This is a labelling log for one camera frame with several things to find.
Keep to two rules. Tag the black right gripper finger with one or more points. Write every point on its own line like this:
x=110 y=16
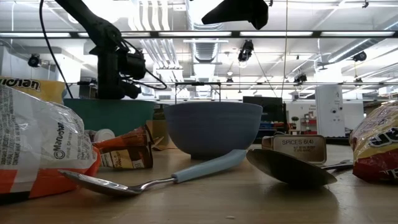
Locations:
x=242 y=12

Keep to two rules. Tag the green plastic bin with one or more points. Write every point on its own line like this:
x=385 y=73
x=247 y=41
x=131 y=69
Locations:
x=109 y=115

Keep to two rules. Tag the yellow ramen packet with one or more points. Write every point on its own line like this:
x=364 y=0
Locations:
x=31 y=87

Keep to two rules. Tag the orange brown cocoa packet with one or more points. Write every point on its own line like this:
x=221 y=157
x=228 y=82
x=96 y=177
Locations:
x=124 y=155

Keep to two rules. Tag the large black spoon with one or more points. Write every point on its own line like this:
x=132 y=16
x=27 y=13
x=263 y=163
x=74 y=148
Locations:
x=286 y=169

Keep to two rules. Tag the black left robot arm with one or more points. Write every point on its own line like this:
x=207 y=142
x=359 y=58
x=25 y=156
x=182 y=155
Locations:
x=93 y=21

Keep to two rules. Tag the black ceiling spotlight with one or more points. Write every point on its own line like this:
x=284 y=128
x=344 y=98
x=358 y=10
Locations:
x=360 y=56
x=245 y=51
x=34 y=60
x=300 y=78

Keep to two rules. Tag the white orange ramen packet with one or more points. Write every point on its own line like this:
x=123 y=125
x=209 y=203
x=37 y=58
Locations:
x=37 y=137

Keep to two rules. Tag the blue bowl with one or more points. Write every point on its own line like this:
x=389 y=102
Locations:
x=211 y=130

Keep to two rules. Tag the white cabinet pillar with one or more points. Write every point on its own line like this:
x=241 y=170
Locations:
x=329 y=102

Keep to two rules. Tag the red equipment rack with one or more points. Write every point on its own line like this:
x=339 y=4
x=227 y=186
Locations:
x=308 y=123

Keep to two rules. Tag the green rectangular spice tin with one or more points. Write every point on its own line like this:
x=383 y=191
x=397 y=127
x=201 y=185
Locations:
x=298 y=149

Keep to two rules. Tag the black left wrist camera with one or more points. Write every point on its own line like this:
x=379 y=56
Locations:
x=133 y=65

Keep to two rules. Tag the white round ceiling duct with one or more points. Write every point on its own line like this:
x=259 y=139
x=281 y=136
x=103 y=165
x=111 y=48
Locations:
x=194 y=12

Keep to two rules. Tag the black aluminium frame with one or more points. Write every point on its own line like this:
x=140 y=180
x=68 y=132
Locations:
x=317 y=34

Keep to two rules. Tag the grey slanted ceiling duct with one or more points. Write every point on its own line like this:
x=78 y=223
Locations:
x=348 y=51

